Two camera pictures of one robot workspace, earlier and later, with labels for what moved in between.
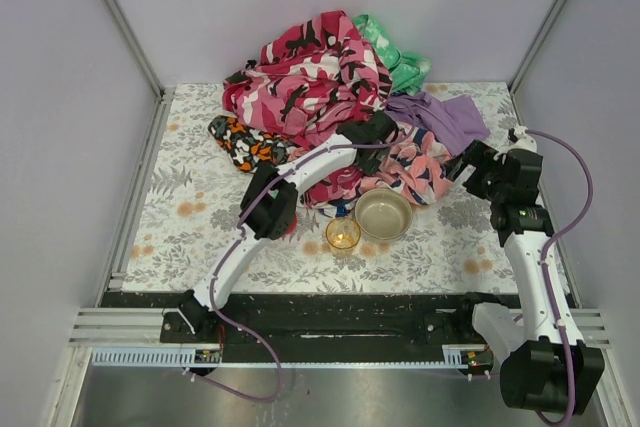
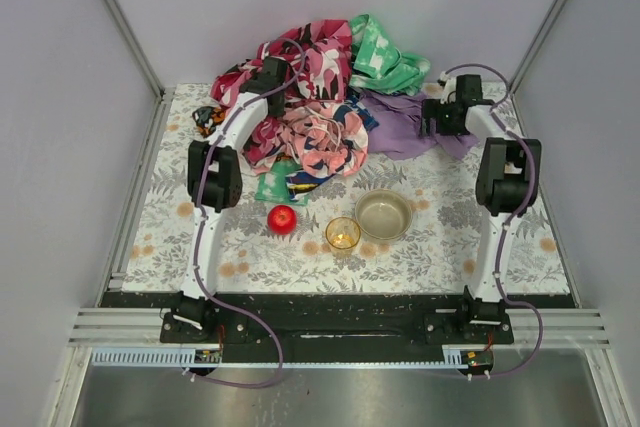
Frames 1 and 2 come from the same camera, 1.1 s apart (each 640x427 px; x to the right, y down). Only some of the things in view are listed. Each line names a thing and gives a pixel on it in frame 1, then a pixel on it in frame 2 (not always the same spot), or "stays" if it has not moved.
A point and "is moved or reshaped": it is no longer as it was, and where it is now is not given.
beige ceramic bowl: (383, 214) stays
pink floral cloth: (415, 164) to (325, 139)
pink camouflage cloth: (313, 76) is moved or reshaped
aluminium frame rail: (120, 327) stays
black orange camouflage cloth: (246, 146) to (207, 118)
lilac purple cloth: (454, 121) is moved or reshaped
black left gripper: (373, 153) to (275, 68)
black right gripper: (473, 163) to (429, 117)
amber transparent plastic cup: (342, 235) stays
